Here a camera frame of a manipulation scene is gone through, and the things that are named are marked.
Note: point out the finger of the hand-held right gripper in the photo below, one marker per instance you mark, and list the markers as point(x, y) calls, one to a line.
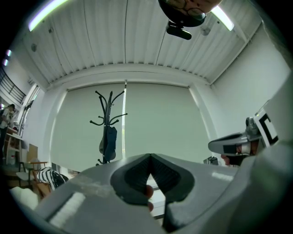
point(217, 146)

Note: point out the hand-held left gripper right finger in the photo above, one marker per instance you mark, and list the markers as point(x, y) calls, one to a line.
point(206, 182)

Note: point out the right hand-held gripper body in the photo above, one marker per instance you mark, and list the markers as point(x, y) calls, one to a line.
point(267, 128)

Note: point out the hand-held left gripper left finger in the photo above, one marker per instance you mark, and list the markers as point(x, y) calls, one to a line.
point(91, 194)

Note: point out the person's right hand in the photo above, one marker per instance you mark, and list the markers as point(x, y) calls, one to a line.
point(226, 160)

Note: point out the person's left hand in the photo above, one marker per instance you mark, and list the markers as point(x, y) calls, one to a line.
point(150, 192)

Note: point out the black white striped cushion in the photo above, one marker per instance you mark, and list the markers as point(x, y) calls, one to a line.
point(51, 178)

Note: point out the dark bag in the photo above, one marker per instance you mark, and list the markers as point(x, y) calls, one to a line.
point(111, 144)

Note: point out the grey-green roller blind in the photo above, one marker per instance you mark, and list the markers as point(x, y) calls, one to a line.
point(164, 123)
point(75, 128)

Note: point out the wooden armchair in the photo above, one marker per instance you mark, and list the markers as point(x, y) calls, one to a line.
point(40, 162)

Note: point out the white egg-shaped pouf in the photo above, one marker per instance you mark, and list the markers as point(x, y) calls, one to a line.
point(23, 197)

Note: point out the brown cardboard box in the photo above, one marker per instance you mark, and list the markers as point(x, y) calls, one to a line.
point(32, 152)

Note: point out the black coat rack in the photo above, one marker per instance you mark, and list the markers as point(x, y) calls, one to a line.
point(106, 109)

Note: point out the white shelf unit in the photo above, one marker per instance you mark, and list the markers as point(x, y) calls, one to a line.
point(13, 137)

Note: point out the round grey ceiling fixture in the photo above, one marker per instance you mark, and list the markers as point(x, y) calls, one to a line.
point(205, 30)

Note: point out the long ceiling light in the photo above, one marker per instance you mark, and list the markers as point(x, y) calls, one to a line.
point(41, 19)
point(223, 18)

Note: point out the black mezzanine railing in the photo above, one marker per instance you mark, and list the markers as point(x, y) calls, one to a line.
point(16, 92)

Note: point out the person's face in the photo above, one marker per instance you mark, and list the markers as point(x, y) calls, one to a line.
point(208, 5)

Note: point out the person's eyeglasses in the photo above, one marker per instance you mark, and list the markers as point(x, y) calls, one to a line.
point(194, 11)

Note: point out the small round ceiling fixture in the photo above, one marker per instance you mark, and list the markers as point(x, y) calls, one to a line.
point(34, 47)

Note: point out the black head-worn camera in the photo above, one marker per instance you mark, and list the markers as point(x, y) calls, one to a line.
point(178, 30)

